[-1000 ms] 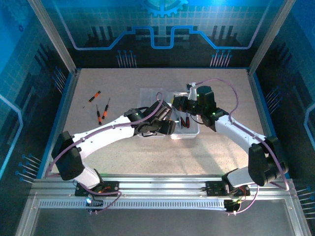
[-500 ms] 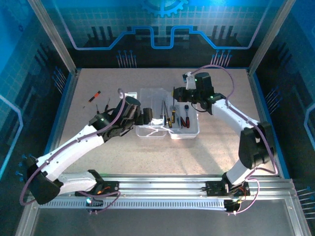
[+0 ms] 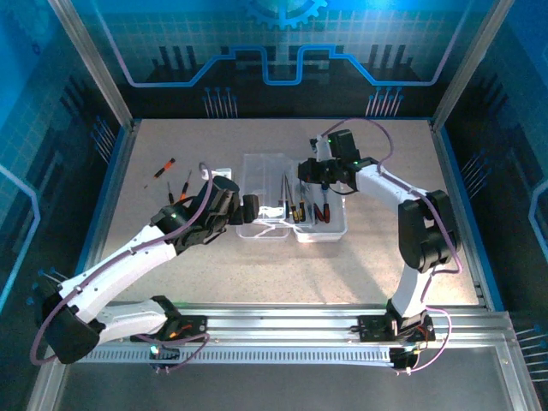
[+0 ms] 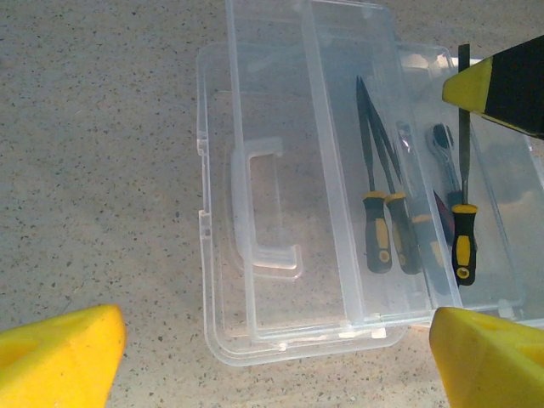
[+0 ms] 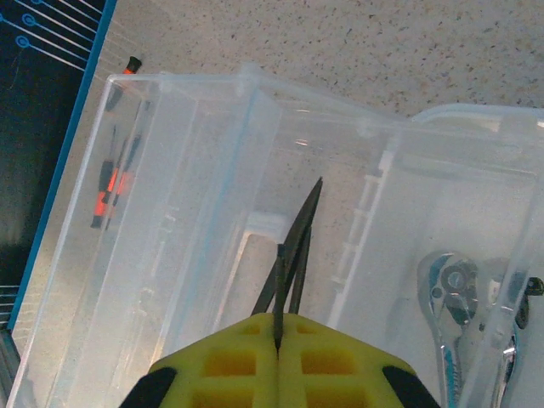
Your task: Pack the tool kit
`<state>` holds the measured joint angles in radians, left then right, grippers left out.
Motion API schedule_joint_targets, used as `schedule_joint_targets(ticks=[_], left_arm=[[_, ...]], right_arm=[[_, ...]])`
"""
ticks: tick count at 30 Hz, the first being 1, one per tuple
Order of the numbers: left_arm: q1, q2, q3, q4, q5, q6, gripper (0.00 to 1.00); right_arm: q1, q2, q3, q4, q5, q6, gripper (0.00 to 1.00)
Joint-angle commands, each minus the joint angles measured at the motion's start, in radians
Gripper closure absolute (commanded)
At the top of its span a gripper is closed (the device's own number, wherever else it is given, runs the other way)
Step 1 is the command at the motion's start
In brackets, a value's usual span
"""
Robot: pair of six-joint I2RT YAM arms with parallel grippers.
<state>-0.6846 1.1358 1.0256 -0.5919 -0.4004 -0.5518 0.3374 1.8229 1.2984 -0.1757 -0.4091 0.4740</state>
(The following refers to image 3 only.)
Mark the aluminium mounting rail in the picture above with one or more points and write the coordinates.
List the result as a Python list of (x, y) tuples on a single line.
[(278, 325)]

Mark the clear plastic tool box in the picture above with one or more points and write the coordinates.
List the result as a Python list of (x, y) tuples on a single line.
[(265, 171)]

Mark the aluminium frame post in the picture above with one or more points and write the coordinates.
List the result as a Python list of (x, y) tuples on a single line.
[(92, 64), (471, 64)]

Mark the orange black capped screwdriver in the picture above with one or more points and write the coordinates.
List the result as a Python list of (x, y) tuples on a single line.
[(164, 168)]

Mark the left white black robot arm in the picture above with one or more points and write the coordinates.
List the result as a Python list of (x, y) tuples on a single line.
[(128, 257)]

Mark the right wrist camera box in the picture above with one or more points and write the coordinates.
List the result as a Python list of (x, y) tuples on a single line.
[(322, 146)]

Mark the small black controller board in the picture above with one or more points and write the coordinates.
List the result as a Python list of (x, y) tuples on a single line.
[(404, 357), (164, 353)]

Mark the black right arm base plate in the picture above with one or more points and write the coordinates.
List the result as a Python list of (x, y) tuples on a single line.
[(372, 327)]

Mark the grey metal panel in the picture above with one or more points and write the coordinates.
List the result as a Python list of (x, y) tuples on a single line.
[(278, 389)]

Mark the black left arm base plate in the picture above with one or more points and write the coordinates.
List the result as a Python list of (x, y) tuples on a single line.
[(194, 327)]

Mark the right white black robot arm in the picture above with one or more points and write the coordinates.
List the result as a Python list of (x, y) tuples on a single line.
[(385, 184)]

